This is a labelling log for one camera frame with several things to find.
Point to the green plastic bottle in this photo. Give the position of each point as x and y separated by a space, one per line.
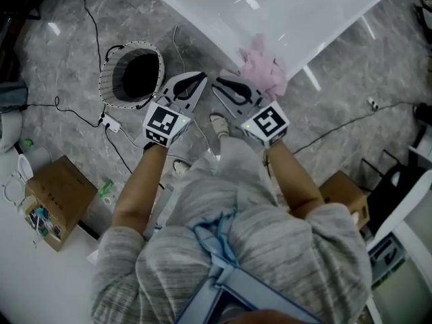
106 186

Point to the white power strip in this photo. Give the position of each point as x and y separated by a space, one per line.
109 121

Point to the white cabinet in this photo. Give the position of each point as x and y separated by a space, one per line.
415 214

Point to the person's grey trousers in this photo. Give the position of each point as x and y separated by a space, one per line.
236 154

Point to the person's right forearm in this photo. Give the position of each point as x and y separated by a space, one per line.
290 177

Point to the person's left shoe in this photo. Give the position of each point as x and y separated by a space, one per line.
180 167

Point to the white bathtub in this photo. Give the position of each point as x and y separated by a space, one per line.
287 19

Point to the person's left forearm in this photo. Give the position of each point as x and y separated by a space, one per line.
141 187

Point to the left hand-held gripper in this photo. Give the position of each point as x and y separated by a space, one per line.
165 121

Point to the white toilet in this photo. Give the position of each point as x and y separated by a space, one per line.
24 167

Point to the small white adapter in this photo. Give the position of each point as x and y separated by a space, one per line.
372 103

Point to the black metal stand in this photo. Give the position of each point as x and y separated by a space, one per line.
378 172

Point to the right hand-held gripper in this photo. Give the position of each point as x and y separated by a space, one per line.
266 121

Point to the open cardboard box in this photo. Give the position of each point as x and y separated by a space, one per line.
64 187

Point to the person's right shoe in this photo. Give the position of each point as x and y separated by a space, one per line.
219 123

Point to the white low platform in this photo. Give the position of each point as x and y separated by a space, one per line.
33 282

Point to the light blue chest harness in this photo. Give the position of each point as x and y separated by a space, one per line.
243 282

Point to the person's grey striped shirt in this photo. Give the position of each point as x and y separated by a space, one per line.
287 248

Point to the person's shoe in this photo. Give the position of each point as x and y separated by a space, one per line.
219 123
180 167

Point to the pink cloth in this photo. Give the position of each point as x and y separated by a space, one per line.
263 69

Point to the basket of pink laundry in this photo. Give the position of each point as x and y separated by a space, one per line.
116 79

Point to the black-and-white printed card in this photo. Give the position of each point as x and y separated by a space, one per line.
386 258

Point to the small green object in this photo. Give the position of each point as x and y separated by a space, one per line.
27 143

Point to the closed cardboard box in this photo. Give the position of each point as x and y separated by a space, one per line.
341 187

